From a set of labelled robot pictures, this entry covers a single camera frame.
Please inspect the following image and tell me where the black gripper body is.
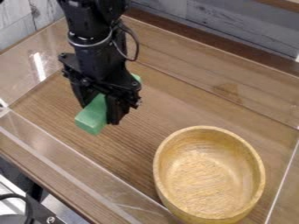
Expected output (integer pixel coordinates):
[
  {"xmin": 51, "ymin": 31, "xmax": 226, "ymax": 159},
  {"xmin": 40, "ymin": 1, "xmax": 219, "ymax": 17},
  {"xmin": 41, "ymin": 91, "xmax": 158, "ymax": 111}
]
[{"xmin": 57, "ymin": 34, "xmax": 143, "ymax": 110}]

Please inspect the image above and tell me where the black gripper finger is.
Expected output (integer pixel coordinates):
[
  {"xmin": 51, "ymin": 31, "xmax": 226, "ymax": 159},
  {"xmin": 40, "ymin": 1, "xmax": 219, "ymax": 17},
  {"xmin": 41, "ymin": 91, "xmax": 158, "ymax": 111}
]
[
  {"xmin": 69, "ymin": 78, "xmax": 99, "ymax": 108},
  {"xmin": 106, "ymin": 95, "xmax": 130, "ymax": 125}
]

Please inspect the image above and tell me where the green rectangular block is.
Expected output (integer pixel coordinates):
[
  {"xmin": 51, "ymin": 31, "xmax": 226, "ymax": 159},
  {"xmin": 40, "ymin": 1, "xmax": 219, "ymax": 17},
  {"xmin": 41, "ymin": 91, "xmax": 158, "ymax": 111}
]
[{"xmin": 72, "ymin": 73, "xmax": 142, "ymax": 135}]

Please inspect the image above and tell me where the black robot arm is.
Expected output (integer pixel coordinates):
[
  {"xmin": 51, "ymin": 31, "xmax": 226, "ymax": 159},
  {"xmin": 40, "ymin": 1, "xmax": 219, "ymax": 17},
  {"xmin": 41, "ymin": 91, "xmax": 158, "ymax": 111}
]
[{"xmin": 57, "ymin": 0, "xmax": 142, "ymax": 125}]

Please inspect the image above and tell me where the brown wooden bowl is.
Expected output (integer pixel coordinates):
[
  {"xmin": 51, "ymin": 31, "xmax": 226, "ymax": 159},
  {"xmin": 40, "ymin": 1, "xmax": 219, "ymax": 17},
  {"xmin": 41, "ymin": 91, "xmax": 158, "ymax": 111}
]
[{"xmin": 154, "ymin": 126, "xmax": 267, "ymax": 224}]

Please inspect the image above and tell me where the clear acrylic tray wall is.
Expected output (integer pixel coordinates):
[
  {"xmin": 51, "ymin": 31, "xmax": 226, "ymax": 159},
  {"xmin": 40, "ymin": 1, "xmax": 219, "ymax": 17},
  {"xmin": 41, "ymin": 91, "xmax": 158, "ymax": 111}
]
[{"xmin": 0, "ymin": 11, "xmax": 299, "ymax": 224}]

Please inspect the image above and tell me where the black metal table mount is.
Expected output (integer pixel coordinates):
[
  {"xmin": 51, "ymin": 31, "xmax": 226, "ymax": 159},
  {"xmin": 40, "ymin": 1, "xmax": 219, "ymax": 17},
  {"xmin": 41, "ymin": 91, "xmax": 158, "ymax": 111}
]
[{"xmin": 0, "ymin": 157, "xmax": 65, "ymax": 224}]

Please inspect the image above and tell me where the black cable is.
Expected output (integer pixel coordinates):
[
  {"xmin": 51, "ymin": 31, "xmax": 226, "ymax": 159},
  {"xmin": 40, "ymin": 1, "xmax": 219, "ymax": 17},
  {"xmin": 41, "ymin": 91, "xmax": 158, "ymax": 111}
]
[{"xmin": 0, "ymin": 192, "xmax": 36, "ymax": 224}]

